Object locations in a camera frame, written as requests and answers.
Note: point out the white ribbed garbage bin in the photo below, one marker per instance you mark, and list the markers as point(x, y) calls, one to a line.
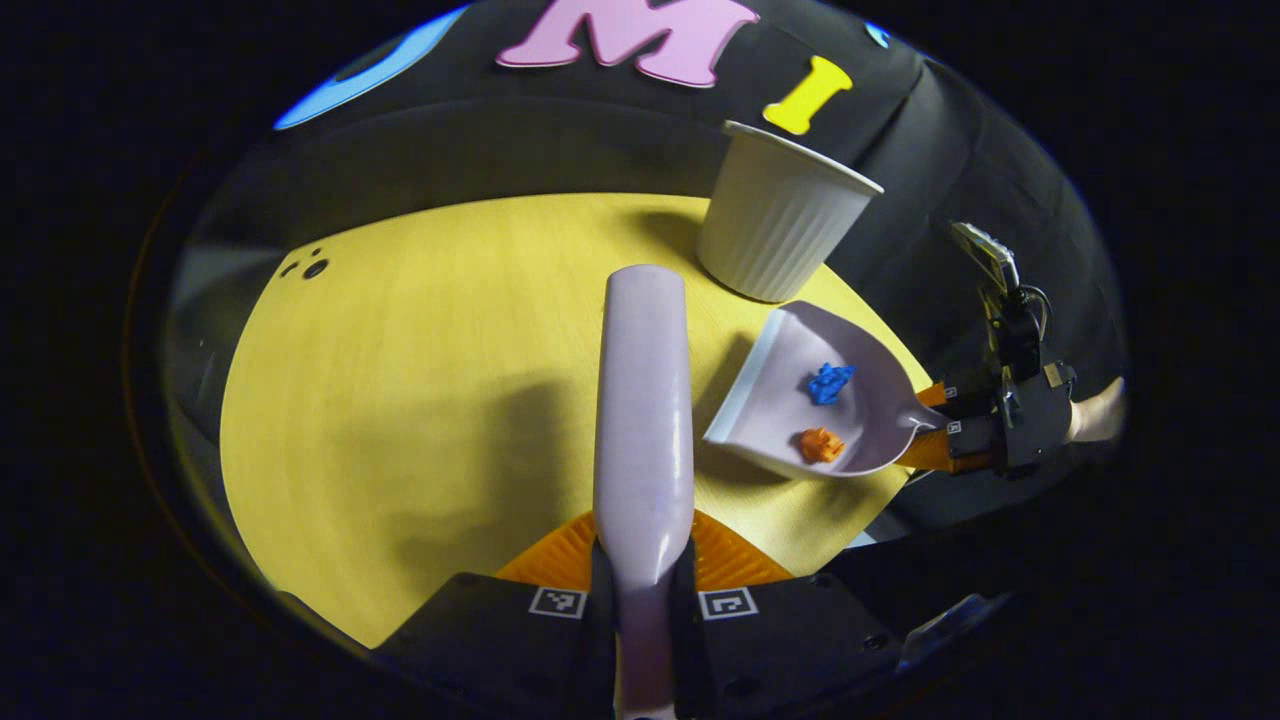
point(780, 230)

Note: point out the orange paper scrap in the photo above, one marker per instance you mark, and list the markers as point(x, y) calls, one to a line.
point(821, 445)

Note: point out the small pink broom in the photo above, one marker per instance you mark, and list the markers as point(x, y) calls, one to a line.
point(645, 420)

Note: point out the black backdrop cloth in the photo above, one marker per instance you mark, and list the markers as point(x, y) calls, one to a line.
point(560, 140)

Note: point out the pink dustpan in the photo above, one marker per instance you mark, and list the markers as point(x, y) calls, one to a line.
point(770, 410)

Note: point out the blue paper scrap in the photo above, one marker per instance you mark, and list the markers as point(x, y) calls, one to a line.
point(829, 384)

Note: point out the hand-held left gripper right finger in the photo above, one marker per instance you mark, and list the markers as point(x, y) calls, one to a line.
point(688, 660)

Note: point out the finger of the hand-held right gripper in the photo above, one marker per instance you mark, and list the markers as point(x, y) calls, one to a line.
point(935, 455)
point(945, 397)

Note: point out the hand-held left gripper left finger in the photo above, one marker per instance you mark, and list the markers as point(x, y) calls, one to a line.
point(602, 660)

